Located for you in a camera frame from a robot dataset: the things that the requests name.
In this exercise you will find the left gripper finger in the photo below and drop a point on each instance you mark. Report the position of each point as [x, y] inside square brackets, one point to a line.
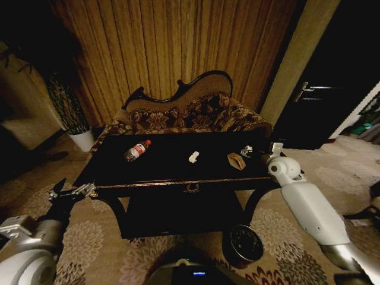
[58, 187]
[83, 189]

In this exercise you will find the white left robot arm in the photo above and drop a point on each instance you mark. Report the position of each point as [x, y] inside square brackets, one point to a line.
[26, 255]

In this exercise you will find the crumpled white paper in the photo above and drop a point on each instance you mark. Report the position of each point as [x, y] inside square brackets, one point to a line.
[193, 157]

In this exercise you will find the black wooden coffee table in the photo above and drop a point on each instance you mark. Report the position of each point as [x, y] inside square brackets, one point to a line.
[178, 175]

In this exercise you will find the green plant in white pot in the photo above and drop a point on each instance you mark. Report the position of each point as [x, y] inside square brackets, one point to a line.
[72, 115]

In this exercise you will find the green object pile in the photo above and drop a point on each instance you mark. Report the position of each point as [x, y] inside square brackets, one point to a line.
[366, 127]

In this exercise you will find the floral patterned sofa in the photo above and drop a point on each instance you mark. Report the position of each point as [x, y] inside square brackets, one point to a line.
[184, 115]

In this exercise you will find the plastic bottle with red label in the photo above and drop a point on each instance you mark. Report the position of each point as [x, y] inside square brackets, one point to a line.
[137, 150]

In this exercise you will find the golden pleated curtain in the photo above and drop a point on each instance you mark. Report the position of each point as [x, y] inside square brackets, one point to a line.
[178, 50]

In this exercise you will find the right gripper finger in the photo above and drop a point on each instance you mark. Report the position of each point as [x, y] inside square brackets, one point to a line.
[248, 147]
[244, 152]

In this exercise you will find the round black trash bin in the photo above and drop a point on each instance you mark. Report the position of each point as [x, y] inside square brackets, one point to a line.
[243, 245]

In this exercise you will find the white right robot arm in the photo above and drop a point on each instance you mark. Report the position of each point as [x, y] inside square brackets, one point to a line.
[308, 205]

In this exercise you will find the small brown cardboard box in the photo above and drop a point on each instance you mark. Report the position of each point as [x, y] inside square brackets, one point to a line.
[236, 161]

